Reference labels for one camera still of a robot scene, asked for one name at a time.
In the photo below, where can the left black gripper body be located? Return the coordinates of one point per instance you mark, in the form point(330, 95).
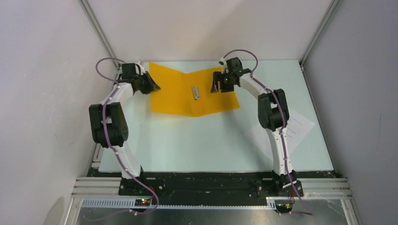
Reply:
point(142, 82)

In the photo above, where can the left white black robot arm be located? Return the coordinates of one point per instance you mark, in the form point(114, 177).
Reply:
point(108, 122)

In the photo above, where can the orange file folder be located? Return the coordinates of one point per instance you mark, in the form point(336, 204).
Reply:
point(188, 94)

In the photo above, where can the metal folder clip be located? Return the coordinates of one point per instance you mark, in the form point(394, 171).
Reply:
point(195, 91)

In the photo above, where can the right aluminium corner post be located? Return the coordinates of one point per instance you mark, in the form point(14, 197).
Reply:
point(320, 30)

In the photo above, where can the controller board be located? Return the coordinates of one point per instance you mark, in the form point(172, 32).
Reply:
point(142, 202)
point(283, 208)

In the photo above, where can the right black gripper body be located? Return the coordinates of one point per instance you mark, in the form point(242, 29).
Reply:
point(225, 84)

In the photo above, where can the aluminium frame rail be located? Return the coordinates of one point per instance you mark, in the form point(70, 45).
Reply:
point(93, 201)

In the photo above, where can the white paper sheet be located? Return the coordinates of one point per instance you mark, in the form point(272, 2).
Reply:
point(297, 129)

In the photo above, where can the left aluminium corner post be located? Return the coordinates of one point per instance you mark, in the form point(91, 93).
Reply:
point(89, 12)

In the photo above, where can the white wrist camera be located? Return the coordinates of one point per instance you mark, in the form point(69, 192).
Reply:
point(222, 62)
point(140, 68)

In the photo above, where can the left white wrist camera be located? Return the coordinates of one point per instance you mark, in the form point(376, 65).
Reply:
point(140, 68)

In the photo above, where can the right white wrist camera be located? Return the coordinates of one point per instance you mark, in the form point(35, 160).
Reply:
point(222, 62)

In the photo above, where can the aluminium corner post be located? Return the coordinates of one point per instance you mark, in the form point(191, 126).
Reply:
point(89, 12)
point(320, 30)

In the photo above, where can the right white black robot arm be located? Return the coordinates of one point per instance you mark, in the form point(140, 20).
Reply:
point(273, 116)

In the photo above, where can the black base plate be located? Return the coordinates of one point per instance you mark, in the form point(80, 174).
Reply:
point(207, 189)

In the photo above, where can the right controller board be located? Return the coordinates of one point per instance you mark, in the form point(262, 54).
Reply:
point(283, 208)

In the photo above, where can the left controller board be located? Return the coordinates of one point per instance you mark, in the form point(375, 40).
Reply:
point(142, 202)

